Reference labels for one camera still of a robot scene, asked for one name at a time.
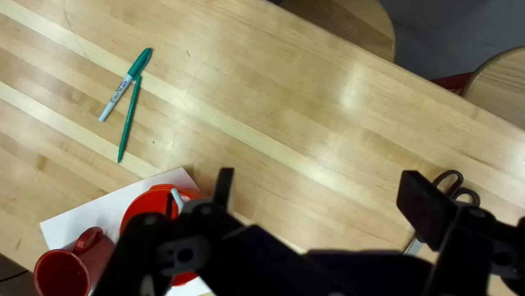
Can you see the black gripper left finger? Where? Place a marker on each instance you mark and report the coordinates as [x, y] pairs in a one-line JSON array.
[[181, 258]]

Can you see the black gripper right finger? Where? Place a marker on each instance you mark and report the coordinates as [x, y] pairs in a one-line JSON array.
[[470, 248]]

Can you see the white spoon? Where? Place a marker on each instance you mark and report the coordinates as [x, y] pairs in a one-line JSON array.
[[178, 200]]

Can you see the red bowl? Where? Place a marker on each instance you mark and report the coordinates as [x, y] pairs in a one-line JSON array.
[[150, 203]]

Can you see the white paper sheet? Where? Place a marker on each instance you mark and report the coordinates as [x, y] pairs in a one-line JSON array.
[[99, 212]]

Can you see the red mug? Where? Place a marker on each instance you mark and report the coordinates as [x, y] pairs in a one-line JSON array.
[[59, 272]]

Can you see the thin green pen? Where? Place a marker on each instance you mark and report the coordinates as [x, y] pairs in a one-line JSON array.
[[130, 118]]

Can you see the green capped Sharpie marker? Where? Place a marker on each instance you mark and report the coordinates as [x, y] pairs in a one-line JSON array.
[[140, 62]]

